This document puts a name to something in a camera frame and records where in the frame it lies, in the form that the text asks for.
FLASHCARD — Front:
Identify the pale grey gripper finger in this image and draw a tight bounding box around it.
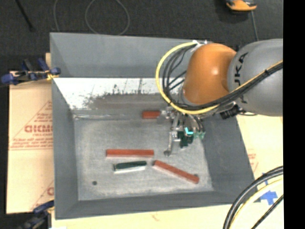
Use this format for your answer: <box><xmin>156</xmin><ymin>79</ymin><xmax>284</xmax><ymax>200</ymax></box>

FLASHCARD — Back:
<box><xmin>163</xmin><ymin>131</ymin><xmax>181</xmax><ymax>157</ymax></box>

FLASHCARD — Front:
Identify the red-brown flat block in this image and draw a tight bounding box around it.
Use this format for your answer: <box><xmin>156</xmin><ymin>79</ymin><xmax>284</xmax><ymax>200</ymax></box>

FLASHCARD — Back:
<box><xmin>152</xmin><ymin>159</ymin><xmax>200</xmax><ymax>185</ymax></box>
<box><xmin>142</xmin><ymin>110</ymin><xmax>161</xmax><ymax>120</ymax></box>
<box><xmin>105</xmin><ymin>149</ymin><xmax>155</xmax><ymax>158</ymax></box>

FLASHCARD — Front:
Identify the grey metal bin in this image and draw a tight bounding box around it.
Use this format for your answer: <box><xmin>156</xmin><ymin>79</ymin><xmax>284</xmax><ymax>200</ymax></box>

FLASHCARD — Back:
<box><xmin>49</xmin><ymin>32</ymin><xmax>256</xmax><ymax>219</ymax></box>

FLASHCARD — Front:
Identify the dark green flat block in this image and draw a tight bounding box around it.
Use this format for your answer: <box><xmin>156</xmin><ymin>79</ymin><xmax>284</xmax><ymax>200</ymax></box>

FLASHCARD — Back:
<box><xmin>112</xmin><ymin>160</ymin><xmax>148</xmax><ymax>175</ymax></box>

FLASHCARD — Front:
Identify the brown cardboard board, red print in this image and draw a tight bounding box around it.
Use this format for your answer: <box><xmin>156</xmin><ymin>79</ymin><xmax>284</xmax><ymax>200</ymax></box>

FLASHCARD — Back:
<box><xmin>6</xmin><ymin>52</ymin><xmax>284</xmax><ymax>229</ymax></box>

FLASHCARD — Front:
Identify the black cylinder on white bracket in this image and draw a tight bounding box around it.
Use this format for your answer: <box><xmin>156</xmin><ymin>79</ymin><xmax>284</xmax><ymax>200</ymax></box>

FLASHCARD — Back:
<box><xmin>218</xmin><ymin>105</ymin><xmax>241</xmax><ymax>120</ymax></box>

